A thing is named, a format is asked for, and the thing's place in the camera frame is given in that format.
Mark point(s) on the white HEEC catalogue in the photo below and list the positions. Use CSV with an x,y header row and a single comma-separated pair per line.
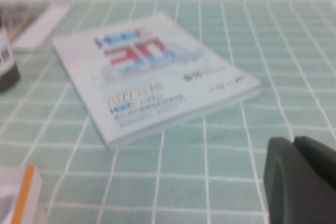
x,y
147,77

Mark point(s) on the black mesh pen holder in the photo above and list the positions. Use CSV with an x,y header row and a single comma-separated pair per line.
x,y
6,72

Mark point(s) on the white book with orange edge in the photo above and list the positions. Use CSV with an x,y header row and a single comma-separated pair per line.
x,y
23,195

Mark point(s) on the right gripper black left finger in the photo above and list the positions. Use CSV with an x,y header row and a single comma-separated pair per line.
x,y
296,190

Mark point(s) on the green checked tablecloth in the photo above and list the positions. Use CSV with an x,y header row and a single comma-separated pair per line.
x,y
183,182

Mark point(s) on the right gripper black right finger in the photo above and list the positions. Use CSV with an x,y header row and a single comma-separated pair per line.
x,y
320,158

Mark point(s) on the brochure with office photo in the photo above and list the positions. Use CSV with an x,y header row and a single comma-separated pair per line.
x,y
39,27

